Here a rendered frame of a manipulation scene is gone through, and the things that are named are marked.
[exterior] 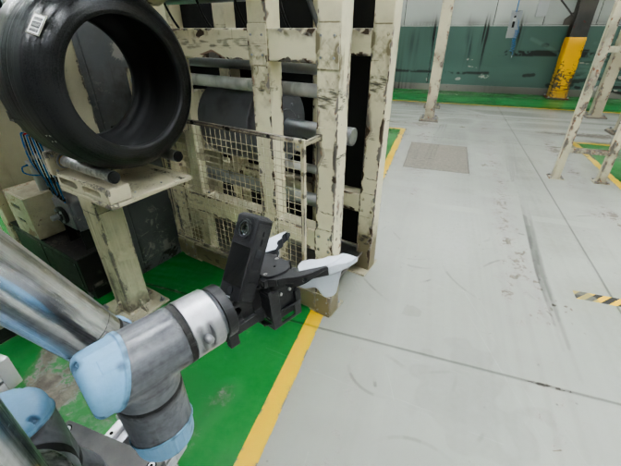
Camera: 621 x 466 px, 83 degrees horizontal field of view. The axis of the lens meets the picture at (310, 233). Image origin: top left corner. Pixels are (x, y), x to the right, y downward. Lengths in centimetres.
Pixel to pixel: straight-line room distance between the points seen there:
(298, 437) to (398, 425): 40
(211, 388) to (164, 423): 124
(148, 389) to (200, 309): 9
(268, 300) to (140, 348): 16
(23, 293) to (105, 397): 14
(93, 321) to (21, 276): 10
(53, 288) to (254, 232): 23
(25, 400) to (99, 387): 21
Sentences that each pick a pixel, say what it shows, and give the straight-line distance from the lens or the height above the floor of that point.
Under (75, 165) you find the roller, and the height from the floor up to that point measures 91.
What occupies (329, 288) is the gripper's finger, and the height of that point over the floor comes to 103.
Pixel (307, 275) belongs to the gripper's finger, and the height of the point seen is 108.
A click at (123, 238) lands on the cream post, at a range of 197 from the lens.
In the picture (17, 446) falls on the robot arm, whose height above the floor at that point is 105.
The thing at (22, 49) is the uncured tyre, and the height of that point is 131.
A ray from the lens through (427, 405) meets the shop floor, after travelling 170.
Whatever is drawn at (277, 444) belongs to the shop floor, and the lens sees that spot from 155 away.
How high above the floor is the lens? 136
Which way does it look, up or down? 30 degrees down
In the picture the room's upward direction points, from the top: straight up
